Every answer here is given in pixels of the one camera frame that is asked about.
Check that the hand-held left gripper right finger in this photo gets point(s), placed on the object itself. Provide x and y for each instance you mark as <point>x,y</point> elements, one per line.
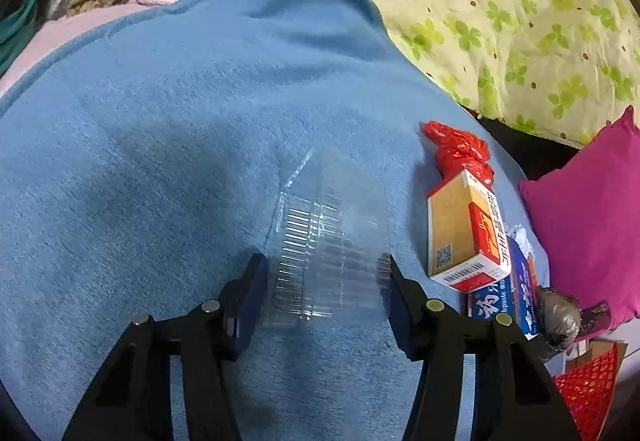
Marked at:
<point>396,316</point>

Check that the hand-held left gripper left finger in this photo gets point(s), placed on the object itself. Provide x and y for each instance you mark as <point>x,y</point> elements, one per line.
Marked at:
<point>252,301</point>

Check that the clear plastic clamshell container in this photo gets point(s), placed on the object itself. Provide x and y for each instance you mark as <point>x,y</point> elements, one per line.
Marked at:
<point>330,231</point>

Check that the red and tan medicine box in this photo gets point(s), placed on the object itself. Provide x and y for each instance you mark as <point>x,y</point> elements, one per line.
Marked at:
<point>450,221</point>

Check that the blue toothpaste box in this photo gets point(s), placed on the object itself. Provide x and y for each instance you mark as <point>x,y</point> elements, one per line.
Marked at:
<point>520,286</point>

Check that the light blue mesh cloth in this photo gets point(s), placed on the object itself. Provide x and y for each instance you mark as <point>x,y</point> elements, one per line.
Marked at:
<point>520,238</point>

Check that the dark wrapper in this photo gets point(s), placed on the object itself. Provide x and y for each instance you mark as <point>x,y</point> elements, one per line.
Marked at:
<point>560,316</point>

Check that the small red plastic bag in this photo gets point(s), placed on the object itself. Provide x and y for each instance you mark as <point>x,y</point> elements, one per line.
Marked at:
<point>457,151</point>

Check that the red plastic mesh basket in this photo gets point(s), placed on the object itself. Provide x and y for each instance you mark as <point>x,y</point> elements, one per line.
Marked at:
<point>590,391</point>

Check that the blue fleece blanket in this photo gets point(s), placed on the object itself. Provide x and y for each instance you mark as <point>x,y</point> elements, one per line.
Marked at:
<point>175,121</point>

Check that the magenta pillow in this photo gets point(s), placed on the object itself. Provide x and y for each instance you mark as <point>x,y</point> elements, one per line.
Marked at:
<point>585,221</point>

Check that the pink cloth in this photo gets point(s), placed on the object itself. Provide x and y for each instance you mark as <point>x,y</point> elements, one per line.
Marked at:
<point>45,46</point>

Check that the teal cloth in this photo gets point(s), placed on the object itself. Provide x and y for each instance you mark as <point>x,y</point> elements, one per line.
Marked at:
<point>17,26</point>

